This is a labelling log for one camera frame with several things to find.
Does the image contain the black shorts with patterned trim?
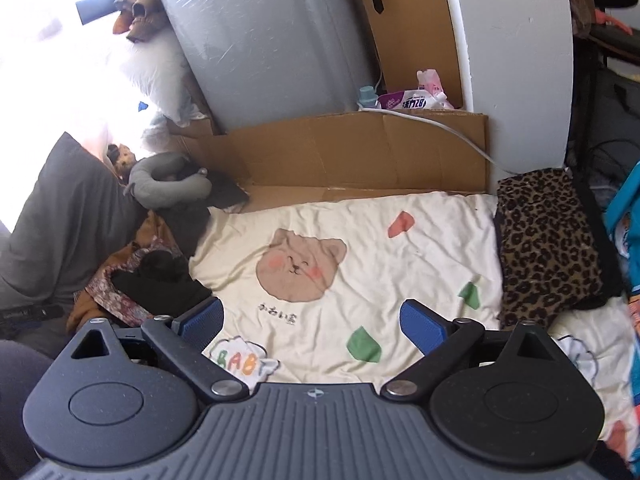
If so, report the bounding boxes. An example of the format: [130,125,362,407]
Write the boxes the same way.
[112,250,213,318]

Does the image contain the brown garment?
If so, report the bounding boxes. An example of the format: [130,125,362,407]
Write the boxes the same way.
[66,211,180,335]

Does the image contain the cream cartoon print blanket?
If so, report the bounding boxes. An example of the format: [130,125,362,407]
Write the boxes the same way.
[190,193,639,457]

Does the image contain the grey neck pillow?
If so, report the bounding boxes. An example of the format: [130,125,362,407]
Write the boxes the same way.
[124,152,212,210]

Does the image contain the leopard print bag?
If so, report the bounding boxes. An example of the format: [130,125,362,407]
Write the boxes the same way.
[495,168,624,330]

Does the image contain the flat brown cardboard sheet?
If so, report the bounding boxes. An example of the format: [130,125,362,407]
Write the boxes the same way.
[169,110,489,211]

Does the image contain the small teddy bear toy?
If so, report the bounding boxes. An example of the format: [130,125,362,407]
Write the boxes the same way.
[106,144,137,182]

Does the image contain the pink white tissue pack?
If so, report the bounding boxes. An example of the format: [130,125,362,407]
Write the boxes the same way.
[378,70,454,110]

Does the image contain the white fluffy pillow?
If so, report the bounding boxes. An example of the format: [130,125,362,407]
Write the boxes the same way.
[127,26,201,128]

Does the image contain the white cable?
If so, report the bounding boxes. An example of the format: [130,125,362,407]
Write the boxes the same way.
[357,105,516,176]

